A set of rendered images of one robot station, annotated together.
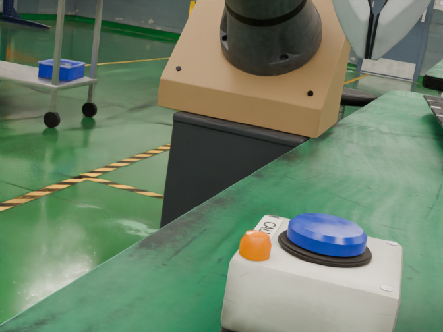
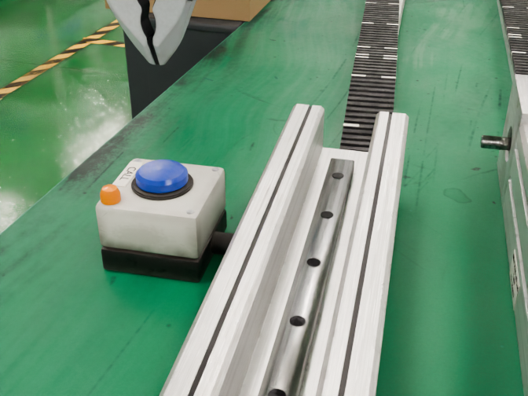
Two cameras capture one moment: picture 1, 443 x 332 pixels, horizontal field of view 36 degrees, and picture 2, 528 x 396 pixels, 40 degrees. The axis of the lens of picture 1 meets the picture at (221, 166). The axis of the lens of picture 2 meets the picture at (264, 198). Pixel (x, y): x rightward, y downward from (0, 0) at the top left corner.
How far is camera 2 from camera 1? 0.26 m
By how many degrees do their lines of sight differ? 17
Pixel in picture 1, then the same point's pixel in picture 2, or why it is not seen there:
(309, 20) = not seen: outside the picture
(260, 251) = (111, 199)
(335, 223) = (166, 168)
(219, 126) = not seen: hidden behind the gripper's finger
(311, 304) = (148, 227)
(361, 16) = (142, 42)
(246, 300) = (111, 229)
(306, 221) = (146, 170)
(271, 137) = (208, 27)
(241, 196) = (159, 111)
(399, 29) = (170, 45)
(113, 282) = (45, 214)
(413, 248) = not seen: hidden behind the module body
